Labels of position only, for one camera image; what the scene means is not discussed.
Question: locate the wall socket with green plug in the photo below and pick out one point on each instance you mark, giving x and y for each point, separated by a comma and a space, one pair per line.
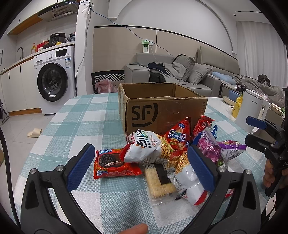
147, 45

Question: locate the red small snack packet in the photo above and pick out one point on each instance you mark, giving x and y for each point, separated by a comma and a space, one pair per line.
202, 123

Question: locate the white washing machine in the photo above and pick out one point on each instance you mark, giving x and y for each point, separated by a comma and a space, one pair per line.
55, 78

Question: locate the teal plaid tablecloth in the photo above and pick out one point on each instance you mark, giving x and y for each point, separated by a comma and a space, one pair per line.
111, 204

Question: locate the grey clothes pile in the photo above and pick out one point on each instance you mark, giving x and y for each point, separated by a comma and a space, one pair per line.
166, 73

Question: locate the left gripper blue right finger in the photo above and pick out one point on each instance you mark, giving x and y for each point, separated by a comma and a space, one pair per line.
233, 205

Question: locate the clear cracker sandwich pack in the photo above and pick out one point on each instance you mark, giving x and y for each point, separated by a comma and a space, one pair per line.
160, 189

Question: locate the pink cloth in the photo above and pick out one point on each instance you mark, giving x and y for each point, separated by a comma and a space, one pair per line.
105, 86

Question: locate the white curtain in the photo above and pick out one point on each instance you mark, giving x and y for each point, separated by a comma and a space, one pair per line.
261, 52

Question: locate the grey sofa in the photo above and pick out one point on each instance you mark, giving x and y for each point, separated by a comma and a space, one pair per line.
138, 72

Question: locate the light blue pillow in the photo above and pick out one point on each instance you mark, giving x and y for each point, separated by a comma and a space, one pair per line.
224, 77

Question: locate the person's left hand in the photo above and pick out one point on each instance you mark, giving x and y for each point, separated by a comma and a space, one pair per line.
138, 229

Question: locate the blue Oreo packet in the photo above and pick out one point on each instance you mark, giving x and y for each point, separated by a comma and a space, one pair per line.
214, 131

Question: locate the red orange snack bag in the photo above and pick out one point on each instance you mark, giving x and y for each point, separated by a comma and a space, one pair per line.
179, 135

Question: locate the grey cushion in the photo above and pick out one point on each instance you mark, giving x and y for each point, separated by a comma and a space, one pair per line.
199, 72

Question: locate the white kitchen cabinet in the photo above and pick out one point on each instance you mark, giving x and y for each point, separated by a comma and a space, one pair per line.
19, 87

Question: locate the yellow bag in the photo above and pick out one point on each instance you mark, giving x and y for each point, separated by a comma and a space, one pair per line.
237, 106

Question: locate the beige slipper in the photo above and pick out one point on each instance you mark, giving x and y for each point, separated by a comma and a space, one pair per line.
35, 133

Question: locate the black pot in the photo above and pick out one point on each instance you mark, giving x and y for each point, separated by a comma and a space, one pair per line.
57, 37

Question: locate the brown SF cardboard box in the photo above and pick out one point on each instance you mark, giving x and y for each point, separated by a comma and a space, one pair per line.
158, 107

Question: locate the purple snack bag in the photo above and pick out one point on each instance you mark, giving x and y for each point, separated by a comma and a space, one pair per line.
231, 149
209, 147

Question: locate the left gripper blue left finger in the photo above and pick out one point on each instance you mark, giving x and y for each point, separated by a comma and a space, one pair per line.
48, 205

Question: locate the red Oreo cookie packet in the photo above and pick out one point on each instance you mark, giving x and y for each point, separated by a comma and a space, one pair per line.
110, 163

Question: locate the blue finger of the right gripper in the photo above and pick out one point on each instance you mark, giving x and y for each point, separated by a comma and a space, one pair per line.
258, 144
255, 122

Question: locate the white noodle snack bag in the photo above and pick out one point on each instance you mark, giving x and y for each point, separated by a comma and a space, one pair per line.
147, 147

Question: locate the white electric kettle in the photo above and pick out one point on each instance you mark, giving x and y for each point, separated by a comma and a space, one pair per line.
251, 106

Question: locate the black patterned chair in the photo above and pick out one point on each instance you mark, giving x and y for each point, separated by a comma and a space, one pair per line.
116, 77

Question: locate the person's right hand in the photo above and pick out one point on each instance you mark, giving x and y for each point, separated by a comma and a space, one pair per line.
269, 178

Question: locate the range hood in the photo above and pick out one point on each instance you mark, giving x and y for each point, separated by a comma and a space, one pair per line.
58, 10

